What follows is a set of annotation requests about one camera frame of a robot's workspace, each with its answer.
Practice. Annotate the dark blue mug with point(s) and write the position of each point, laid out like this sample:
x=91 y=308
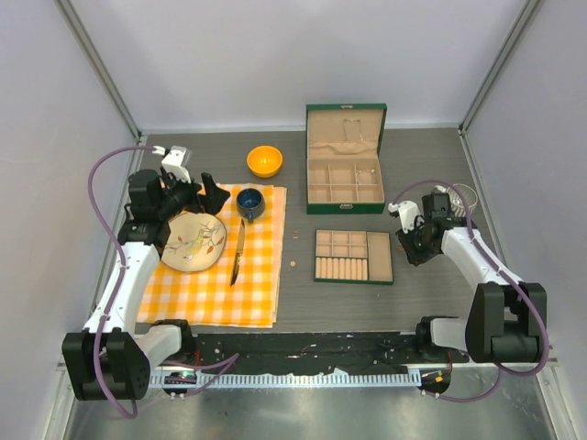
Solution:
x=250 y=203

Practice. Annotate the beige bird pattern plate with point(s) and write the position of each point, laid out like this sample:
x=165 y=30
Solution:
x=196 y=242

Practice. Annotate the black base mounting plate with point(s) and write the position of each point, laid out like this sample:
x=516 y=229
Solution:
x=312 y=353

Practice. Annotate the orange white checkered cloth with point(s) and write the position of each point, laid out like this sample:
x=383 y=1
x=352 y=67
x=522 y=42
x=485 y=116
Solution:
x=231 y=268

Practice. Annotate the green jewelry tray insert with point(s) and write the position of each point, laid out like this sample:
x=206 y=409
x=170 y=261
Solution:
x=353 y=256

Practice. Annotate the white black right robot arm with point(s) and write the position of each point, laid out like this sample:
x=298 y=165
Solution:
x=508 y=316

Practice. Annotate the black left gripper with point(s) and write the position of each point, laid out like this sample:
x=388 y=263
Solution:
x=215 y=196

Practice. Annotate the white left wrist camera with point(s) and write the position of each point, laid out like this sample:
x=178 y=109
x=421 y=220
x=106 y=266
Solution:
x=174 y=161

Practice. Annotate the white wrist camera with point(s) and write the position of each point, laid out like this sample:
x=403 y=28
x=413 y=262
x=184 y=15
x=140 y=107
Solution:
x=174 y=161
x=407 y=212

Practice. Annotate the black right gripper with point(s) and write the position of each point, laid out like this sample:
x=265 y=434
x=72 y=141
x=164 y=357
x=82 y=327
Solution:
x=415 y=256

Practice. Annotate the green jewelry box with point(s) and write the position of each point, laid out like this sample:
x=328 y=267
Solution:
x=343 y=169

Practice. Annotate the grey striped mug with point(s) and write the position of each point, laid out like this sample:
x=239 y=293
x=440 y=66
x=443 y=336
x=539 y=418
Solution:
x=462 y=198

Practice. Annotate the white slotted cable duct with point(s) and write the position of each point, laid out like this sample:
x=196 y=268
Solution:
x=161 y=378

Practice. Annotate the black handled knife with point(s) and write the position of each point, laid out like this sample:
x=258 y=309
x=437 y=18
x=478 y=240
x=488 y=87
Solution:
x=238 y=253

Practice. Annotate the orange bowl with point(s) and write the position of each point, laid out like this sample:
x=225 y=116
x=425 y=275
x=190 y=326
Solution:
x=265 y=161

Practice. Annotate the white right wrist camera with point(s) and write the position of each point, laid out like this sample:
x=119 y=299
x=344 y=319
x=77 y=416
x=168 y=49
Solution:
x=407 y=212

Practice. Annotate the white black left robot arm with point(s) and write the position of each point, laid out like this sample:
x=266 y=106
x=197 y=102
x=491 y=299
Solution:
x=105 y=361

